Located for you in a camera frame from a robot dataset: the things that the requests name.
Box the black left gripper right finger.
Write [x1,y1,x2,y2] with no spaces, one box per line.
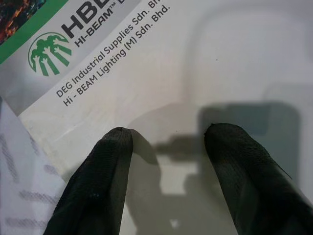
[204,123,313,235]

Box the white quilted mattress cover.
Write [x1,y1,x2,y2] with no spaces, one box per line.
[0,96,67,235]

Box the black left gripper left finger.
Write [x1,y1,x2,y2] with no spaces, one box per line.
[46,127,134,235]

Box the white brochure with green logo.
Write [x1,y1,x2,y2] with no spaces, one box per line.
[0,0,313,235]

